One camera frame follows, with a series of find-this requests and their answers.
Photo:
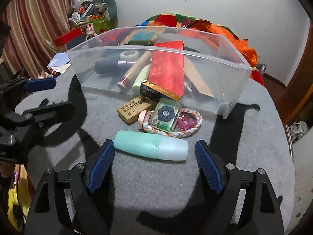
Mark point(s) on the orange puffer jacket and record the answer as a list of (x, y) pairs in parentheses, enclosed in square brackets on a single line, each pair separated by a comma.
[(249, 54)]

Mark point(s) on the clear plastic storage bin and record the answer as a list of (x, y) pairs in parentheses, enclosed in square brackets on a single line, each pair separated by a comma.
[(204, 70)]

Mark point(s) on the mint green bottle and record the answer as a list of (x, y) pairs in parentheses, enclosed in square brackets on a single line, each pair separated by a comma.
[(152, 146)]

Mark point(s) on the white slim pen tube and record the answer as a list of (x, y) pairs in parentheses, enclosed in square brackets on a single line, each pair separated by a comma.
[(130, 76)]

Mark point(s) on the purple black spray bottle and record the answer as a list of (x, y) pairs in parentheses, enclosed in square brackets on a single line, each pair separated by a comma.
[(112, 66)]

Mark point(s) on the dark green glass bottle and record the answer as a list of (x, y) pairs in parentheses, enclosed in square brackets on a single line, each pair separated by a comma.
[(141, 43)]

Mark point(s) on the rabbit figurine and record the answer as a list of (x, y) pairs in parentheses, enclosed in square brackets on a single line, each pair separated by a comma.
[(90, 31)]

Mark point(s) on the red gift box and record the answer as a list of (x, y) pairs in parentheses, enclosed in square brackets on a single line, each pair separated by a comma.
[(68, 36)]

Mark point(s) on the pale green tube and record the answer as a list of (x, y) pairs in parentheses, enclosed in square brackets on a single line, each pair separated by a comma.
[(142, 76)]

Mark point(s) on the tan eraser block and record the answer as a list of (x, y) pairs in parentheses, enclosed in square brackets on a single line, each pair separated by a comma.
[(129, 112)]

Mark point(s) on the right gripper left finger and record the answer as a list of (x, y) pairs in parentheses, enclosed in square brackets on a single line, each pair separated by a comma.
[(90, 185)]

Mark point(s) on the clear flower block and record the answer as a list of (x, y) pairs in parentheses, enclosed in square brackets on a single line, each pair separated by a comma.
[(165, 115)]

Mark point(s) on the Max blade box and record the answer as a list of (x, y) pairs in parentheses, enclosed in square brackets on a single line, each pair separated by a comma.
[(155, 92)]

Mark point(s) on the beige cosmetic tube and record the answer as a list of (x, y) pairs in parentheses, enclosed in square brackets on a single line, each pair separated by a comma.
[(196, 79)]

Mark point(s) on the grey fuzzy blanket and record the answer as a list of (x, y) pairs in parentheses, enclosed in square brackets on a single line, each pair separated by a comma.
[(158, 197)]

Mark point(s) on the white tape roll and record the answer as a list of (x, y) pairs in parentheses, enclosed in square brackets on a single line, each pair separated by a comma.
[(129, 55)]

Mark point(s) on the striped brown curtain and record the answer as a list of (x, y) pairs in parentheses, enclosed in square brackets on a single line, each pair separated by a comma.
[(34, 24)]

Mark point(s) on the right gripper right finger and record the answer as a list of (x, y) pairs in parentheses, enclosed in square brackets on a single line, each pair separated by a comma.
[(225, 179)]

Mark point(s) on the wooden door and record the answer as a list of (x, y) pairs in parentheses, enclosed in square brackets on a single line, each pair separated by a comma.
[(299, 90)]

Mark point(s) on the green neck pillow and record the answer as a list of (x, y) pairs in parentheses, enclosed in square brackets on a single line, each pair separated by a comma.
[(109, 9)]

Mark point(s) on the red pouch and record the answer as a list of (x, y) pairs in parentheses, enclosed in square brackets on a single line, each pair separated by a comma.
[(167, 71)]

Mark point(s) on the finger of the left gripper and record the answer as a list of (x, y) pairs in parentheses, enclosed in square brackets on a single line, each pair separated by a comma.
[(23, 85), (33, 122)]

